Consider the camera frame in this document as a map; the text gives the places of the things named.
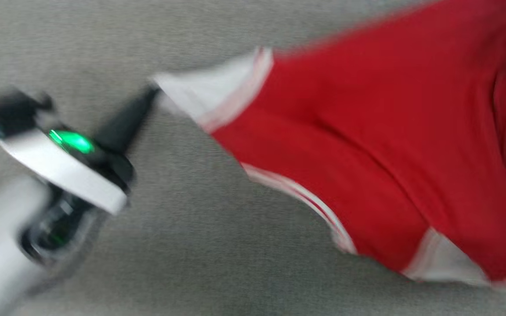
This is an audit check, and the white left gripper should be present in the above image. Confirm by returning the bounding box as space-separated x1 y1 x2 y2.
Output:
0 86 162 216

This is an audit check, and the red white sports shirt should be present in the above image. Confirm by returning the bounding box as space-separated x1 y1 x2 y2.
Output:
151 0 506 291

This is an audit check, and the grey fabric sofa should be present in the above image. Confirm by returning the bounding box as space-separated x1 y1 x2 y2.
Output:
0 0 506 316

